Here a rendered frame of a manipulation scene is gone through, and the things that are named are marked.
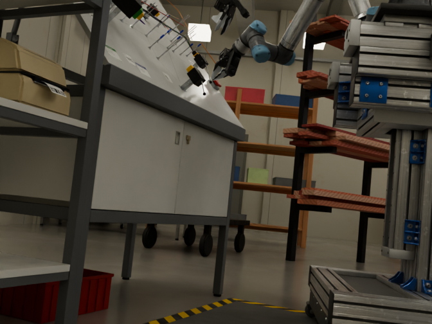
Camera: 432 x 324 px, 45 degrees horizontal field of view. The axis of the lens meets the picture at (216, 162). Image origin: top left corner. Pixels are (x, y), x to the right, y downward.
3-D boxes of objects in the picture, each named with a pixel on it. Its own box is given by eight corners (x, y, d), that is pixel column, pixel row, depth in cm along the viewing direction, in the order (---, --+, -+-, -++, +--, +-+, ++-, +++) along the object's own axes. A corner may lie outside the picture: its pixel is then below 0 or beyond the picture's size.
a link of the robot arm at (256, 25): (258, 28, 226) (252, 15, 231) (242, 45, 232) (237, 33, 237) (270, 35, 231) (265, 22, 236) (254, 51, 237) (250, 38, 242)
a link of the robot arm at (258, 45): (280, 55, 227) (274, 38, 233) (260, 49, 221) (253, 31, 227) (270, 67, 232) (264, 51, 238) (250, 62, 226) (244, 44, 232)
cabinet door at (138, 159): (174, 213, 216) (184, 120, 219) (91, 208, 166) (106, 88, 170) (170, 213, 217) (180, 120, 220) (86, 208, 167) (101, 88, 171)
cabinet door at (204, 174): (228, 216, 265) (235, 141, 268) (176, 214, 216) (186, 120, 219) (223, 216, 266) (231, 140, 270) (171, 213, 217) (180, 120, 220)
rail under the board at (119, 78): (244, 141, 271) (245, 129, 271) (108, 83, 164) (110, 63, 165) (234, 141, 273) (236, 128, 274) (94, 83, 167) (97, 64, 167)
